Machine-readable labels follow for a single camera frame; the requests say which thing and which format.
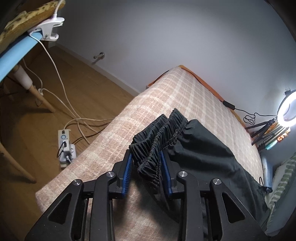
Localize green striped pillow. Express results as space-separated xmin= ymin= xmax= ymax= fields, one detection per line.
xmin=265 ymin=155 xmax=295 ymax=236

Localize plaid bed mattress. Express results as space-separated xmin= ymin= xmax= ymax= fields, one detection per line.
xmin=36 ymin=67 xmax=268 ymax=240

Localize black tripod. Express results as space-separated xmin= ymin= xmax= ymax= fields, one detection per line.
xmin=245 ymin=118 xmax=276 ymax=146

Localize ring light cable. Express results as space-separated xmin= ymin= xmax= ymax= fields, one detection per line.
xmin=180 ymin=65 xmax=278 ymax=125

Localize blue chair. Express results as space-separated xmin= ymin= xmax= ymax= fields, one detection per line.
xmin=0 ymin=34 xmax=56 ymax=183

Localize wall door stopper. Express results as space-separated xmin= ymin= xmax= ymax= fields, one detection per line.
xmin=93 ymin=52 xmax=105 ymax=61

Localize white lamp cable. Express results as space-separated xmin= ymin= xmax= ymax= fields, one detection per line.
xmin=21 ymin=32 xmax=114 ymax=144

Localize leopard print cloth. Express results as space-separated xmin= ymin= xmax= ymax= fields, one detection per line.
xmin=1 ymin=1 xmax=66 ymax=52

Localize white power strip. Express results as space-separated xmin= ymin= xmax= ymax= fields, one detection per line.
xmin=57 ymin=129 xmax=77 ymax=169

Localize white clip desk lamp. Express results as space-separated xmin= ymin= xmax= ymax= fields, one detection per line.
xmin=28 ymin=0 xmax=65 ymax=42

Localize black pants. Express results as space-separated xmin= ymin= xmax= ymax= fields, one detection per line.
xmin=129 ymin=109 xmax=270 ymax=230

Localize colourful hanging fabrics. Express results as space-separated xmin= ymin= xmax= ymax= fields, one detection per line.
xmin=257 ymin=123 xmax=291 ymax=152

